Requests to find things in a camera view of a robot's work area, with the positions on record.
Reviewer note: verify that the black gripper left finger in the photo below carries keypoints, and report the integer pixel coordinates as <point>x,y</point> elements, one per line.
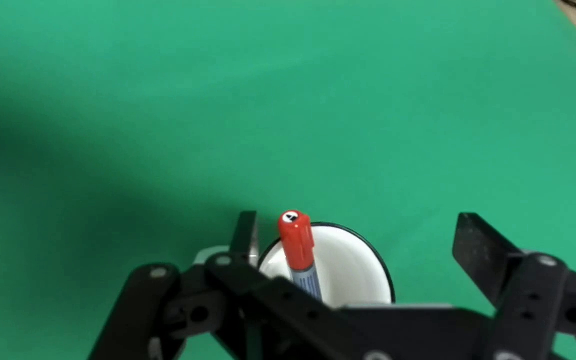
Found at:
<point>244,237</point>

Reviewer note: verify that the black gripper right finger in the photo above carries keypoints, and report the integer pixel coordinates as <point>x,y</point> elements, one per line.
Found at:
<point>484,257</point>

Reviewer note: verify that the red capped marker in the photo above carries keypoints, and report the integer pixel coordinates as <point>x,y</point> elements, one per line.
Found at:
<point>296,242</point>

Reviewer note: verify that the yellow enamel mug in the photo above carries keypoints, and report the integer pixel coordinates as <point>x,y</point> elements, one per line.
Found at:
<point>350,267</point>

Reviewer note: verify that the green tablecloth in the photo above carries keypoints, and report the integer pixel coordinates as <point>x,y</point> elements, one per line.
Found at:
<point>168,100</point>

